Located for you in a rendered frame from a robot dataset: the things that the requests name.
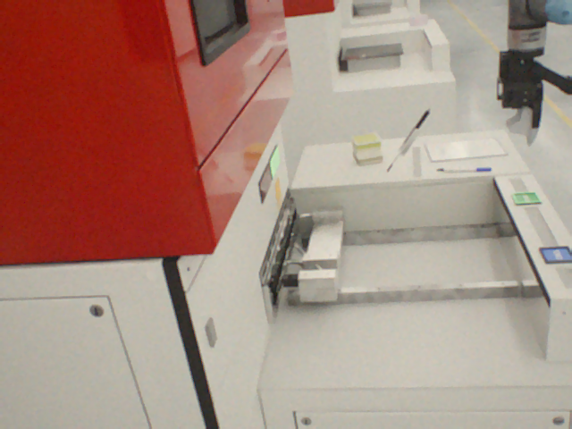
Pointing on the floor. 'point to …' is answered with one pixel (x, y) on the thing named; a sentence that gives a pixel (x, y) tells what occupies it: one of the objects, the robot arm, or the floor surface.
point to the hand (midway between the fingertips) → (532, 139)
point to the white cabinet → (418, 408)
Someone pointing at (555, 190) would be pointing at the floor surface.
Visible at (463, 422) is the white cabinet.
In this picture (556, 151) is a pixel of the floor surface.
